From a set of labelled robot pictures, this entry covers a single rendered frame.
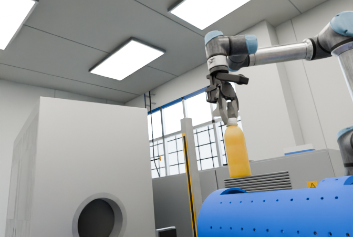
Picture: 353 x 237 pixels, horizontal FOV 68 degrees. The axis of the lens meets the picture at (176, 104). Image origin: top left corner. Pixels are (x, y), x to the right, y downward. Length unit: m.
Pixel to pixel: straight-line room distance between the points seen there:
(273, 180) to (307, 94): 1.63
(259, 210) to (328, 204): 0.19
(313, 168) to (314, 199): 1.64
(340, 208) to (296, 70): 3.32
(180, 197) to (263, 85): 1.80
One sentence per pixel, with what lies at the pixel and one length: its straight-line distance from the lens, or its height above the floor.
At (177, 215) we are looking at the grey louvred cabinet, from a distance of 3.22.
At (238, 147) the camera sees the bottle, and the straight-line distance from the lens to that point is 0.88.
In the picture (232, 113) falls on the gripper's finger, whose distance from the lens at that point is 0.95.
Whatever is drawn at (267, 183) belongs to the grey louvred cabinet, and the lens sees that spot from 2.53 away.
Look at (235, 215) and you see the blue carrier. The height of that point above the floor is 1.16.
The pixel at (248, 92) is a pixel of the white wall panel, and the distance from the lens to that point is 3.82.
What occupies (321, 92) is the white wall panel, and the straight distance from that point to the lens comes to 3.76.
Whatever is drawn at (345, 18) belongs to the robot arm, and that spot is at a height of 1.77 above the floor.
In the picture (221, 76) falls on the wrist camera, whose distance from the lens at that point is 0.95.
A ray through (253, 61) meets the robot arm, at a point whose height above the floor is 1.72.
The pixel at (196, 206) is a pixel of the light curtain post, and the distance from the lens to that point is 1.67.
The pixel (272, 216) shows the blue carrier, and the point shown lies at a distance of 0.78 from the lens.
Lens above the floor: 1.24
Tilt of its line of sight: 18 degrees up
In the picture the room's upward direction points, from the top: 6 degrees counter-clockwise
